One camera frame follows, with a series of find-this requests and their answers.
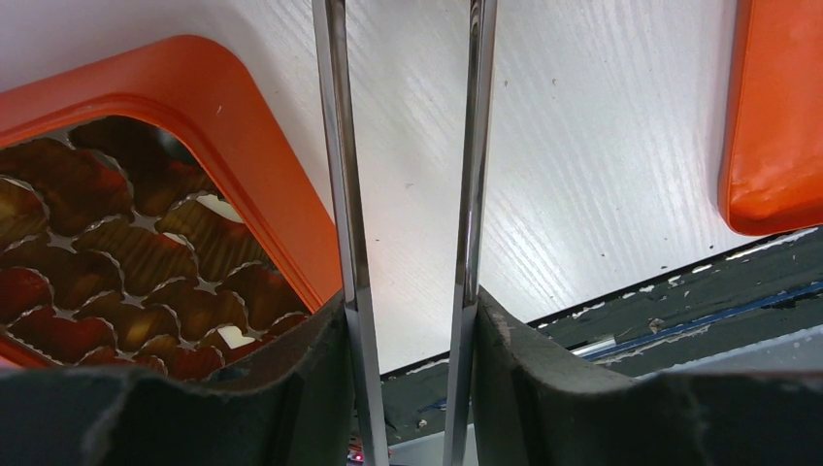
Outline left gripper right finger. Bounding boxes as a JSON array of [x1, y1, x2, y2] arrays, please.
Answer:
[[472, 290, 822, 465]]

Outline orange box lid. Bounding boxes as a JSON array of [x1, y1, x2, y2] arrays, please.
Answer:
[[717, 1, 822, 236]]

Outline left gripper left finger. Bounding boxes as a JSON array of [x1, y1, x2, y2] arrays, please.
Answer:
[[1, 295, 354, 465]]

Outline metal serving tongs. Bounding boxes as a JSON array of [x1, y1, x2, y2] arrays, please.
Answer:
[[312, 1, 498, 465]]

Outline orange chocolate box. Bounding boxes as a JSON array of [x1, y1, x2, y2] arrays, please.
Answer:
[[1, 35, 342, 380]]

